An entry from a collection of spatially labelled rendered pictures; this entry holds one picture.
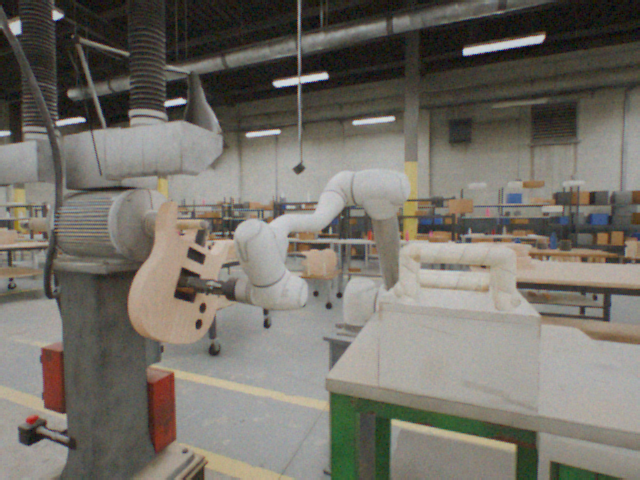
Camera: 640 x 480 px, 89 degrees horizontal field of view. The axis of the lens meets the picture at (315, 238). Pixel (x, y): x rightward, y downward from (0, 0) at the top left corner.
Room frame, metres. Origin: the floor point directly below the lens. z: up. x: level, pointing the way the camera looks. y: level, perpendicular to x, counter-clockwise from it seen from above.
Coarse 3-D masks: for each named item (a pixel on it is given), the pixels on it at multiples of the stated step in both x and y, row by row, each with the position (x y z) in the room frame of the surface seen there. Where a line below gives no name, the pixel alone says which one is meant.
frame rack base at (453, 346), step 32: (384, 320) 0.63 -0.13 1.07; (416, 320) 0.61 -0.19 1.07; (448, 320) 0.59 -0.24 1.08; (480, 320) 0.57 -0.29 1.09; (512, 320) 0.55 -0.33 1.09; (384, 352) 0.63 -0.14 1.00; (416, 352) 0.61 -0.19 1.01; (448, 352) 0.59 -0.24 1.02; (480, 352) 0.57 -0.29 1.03; (512, 352) 0.55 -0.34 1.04; (384, 384) 0.63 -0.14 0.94; (416, 384) 0.61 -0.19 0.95; (448, 384) 0.59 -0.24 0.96; (480, 384) 0.57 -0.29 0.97; (512, 384) 0.55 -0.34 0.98
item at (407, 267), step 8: (400, 256) 0.64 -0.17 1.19; (408, 256) 0.62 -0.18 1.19; (400, 264) 0.64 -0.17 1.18; (408, 264) 0.62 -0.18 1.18; (416, 264) 0.63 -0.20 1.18; (400, 272) 0.63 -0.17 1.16; (408, 272) 0.62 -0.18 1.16; (416, 272) 0.63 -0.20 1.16; (400, 280) 0.63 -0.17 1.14; (408, 280) 0.62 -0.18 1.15; (408, 288) 0.62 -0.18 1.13; (408, 296) 0.62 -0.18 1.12
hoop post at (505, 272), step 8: (504, 264) 0.56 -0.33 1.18; (512, 264) 0.56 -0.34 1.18; (496, 272) 0.58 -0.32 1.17; (504, 272) 0.56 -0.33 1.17; (512, 272) 0.56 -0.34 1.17; (496, 280) 0.58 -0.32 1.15; (504, 280) 0.56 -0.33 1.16; (512, 280) 0.56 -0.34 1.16; (496, 288) 0.57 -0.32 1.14; (504, 288) 0.56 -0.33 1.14; (512, 288) 0.56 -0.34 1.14; (496, 296) 0.57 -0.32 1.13; (504, 296) 0.56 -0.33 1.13; (496, 304) 0.57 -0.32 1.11; (504, 304) 0.56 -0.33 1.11
